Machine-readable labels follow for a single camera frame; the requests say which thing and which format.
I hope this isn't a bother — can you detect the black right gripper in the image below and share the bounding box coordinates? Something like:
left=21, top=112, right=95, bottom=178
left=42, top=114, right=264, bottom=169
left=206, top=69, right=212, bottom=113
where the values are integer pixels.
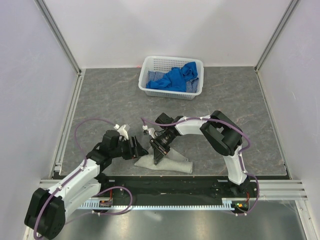
left=149, top=132, right=176, bottom=165

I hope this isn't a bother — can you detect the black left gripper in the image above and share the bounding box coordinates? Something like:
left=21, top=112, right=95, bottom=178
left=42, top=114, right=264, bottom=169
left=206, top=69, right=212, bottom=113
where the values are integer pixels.
left=110, top=135, right=148, bottom=160

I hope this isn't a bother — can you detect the grey cloth napkin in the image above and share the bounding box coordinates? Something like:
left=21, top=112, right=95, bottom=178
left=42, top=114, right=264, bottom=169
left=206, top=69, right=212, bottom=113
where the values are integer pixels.
left=134, top=147, right=194, bottom=174

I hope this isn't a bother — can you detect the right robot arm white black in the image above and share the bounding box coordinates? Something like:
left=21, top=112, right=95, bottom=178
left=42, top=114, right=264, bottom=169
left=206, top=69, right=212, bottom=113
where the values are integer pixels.
left=150, top=110, right=248, bottom=197

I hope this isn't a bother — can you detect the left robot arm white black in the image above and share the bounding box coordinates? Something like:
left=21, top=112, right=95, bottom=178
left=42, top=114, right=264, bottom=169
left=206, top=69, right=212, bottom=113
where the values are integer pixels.
left=24, top=130, right=148, bottom=240

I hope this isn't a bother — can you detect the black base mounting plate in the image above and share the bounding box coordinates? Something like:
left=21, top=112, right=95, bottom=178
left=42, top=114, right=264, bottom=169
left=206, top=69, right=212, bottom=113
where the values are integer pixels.
left=101, top=175, right=258, bottom=198

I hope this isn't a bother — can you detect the blue checkered cloth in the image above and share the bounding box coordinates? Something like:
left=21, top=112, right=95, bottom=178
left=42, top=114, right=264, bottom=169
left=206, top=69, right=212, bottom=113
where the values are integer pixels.
left=147, top=70, right=201, bottom=94

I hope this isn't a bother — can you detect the blue towel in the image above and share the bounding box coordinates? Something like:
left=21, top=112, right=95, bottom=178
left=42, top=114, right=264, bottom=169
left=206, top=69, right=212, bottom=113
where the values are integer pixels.
left=145, top=61, right=200, bottom=93

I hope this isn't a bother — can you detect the white perforated plastic basket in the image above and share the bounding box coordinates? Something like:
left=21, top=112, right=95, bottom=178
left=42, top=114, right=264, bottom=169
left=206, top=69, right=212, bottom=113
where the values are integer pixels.
left=138, top=56, right=204, bottom=100

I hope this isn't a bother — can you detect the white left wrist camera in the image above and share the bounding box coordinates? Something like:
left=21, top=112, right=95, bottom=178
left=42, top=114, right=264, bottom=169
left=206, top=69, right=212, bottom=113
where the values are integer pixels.
left=113, top=124, right=130, bottom=140

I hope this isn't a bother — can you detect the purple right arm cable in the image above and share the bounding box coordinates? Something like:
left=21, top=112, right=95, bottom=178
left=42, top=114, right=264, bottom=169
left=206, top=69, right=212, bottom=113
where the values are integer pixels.
left=140, top=117, right=261, bottom=217

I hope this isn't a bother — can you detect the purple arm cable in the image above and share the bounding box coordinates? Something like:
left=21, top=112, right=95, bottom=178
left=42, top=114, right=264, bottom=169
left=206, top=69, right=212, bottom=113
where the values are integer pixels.
left=32, top=118, right=133, bottom=238
left=140, top=117, right=261, bottom=217

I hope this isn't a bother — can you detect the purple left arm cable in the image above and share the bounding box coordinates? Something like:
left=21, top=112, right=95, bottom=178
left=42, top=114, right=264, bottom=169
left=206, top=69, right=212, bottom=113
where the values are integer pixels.
left=32, top=118, right=133, bottom=238

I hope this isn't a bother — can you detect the slotted cable duct rail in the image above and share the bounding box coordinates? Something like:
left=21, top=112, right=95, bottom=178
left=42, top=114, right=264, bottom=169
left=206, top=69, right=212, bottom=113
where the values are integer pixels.
left=79, top=195, right=248, bottom=211

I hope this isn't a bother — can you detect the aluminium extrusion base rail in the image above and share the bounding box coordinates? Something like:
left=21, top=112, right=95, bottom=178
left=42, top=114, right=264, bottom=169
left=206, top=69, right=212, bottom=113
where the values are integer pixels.
left=258, top=179, right=308, bottom=201

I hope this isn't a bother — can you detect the aluminium corner frame post left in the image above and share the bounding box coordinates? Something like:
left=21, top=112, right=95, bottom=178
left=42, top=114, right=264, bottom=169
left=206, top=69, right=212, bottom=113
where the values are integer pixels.
left=34, top=0, right=82, bottom=75

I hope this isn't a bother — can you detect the aluminium corner frame post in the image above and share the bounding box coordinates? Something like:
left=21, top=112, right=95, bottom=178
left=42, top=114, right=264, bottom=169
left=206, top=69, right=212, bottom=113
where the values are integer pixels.
left=254, top=0, right=300, bottom=73
left=34, top=0, right=82, bottom=75

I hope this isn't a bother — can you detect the aluminium corner frame post right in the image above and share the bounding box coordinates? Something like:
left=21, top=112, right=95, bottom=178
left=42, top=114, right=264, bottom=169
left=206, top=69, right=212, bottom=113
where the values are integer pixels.
left=254, top=0, right=300, bottom=73

